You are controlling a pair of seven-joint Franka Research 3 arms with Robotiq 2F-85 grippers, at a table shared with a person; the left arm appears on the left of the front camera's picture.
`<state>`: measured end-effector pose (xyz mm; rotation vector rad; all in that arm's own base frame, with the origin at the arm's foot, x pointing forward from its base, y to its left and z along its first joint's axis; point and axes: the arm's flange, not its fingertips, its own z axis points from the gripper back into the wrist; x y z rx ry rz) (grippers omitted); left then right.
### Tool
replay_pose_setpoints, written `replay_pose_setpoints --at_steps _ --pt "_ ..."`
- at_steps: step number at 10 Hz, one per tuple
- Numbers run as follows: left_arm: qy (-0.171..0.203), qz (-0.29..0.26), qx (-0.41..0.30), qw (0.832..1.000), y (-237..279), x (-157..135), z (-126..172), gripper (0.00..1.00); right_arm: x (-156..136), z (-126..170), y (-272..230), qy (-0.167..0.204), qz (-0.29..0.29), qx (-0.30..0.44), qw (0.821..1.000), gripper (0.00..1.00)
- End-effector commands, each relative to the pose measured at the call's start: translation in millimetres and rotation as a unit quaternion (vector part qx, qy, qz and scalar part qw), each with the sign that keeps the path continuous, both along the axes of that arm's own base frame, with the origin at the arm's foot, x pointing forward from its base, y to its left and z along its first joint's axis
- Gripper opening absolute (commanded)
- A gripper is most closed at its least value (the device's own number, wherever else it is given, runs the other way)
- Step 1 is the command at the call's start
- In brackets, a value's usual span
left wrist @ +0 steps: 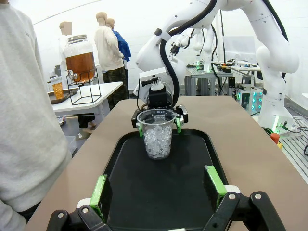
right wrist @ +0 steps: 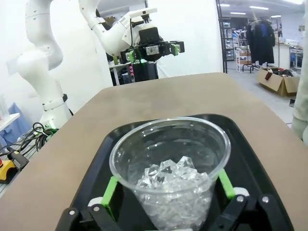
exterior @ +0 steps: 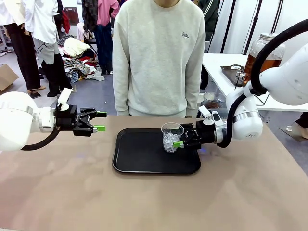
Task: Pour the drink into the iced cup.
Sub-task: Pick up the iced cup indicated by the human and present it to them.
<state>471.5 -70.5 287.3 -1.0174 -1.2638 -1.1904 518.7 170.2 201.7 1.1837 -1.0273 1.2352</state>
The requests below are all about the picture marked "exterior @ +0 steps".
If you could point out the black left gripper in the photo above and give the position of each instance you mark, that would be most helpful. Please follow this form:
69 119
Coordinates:
66 120

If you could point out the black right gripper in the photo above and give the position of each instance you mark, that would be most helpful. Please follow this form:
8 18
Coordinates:
204 133

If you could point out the clear plastic cup with ice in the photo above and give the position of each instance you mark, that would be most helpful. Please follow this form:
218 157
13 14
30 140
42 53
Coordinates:
169 142

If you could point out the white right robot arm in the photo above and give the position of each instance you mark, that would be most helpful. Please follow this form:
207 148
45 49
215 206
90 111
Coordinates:
288 79

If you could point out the person's left forearm cream sleeve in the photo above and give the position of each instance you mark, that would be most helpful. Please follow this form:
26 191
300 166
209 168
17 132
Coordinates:
195 96

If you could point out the person's right forearm cream sleeve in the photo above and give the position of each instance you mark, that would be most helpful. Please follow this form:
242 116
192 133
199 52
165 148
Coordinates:
120 96

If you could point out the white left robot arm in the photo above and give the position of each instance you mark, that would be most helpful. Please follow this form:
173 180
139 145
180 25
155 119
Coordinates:
14 120

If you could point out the glass drink dispenser amber liquid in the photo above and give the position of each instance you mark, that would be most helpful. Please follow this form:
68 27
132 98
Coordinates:
272 61

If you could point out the black plastic serving tray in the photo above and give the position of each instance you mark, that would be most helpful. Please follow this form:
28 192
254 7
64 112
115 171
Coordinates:
139 154

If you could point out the glass bowl with brown contents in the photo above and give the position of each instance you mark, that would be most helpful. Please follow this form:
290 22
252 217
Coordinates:
213 102

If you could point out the pile of clothes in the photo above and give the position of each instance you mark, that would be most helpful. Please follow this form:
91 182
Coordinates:
77 65

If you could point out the dark metal tray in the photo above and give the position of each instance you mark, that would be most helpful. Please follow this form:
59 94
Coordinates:
231 74

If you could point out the white side table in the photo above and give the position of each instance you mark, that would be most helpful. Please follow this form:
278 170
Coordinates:
216 65

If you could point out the person in cream sweatshirt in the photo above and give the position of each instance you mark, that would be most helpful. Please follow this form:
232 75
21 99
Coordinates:
156 60

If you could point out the brown cardboard box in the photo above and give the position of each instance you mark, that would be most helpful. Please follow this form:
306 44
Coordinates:
7 77

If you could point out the bystander in pink top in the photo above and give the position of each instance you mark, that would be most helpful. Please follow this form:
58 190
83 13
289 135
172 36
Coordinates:
106 14

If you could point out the bystander white shirt grey trousers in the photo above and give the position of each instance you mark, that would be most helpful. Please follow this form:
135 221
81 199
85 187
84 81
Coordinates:
45 29

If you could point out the bystander white shirt black trousers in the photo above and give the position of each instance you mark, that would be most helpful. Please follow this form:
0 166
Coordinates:
21 48

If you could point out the bystander leg beige shoe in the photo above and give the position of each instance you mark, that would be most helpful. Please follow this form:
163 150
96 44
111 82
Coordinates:
299 130

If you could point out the bystander in dark jacket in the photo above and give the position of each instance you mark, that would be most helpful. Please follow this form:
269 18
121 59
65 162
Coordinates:
210 19

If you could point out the black light stand pole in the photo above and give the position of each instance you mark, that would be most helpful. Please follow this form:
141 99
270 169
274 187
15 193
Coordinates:
253 24
228 24
276 16

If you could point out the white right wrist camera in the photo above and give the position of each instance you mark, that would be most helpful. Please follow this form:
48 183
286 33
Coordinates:
204 111

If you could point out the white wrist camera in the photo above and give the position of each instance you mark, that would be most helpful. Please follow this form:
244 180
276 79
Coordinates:
204 111
64 95

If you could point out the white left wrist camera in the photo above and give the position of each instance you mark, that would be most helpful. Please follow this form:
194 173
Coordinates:
64 95

